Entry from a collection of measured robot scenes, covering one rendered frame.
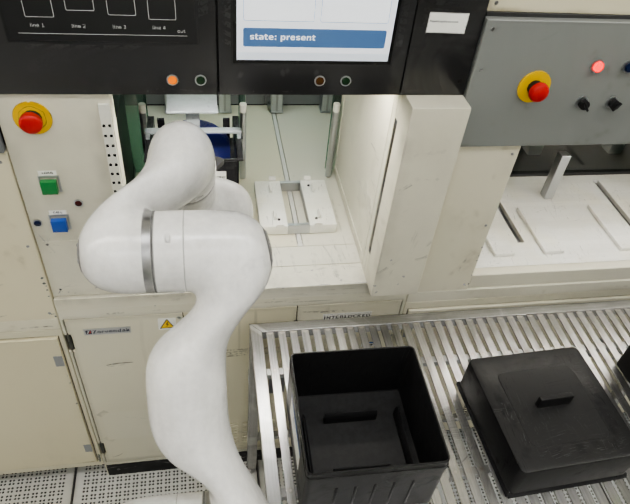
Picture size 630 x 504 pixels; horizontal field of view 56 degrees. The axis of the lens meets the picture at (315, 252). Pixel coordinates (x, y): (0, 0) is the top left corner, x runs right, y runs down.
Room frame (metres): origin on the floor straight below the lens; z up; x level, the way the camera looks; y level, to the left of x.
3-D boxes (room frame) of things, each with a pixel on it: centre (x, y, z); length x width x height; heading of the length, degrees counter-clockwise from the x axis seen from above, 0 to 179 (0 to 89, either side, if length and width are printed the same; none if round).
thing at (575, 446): (0.79, -0.56, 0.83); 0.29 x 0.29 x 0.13; 16
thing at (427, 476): (0.68, -0.14, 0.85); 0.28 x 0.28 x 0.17; 13
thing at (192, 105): (1.28, 0.34, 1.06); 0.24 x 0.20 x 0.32; 104
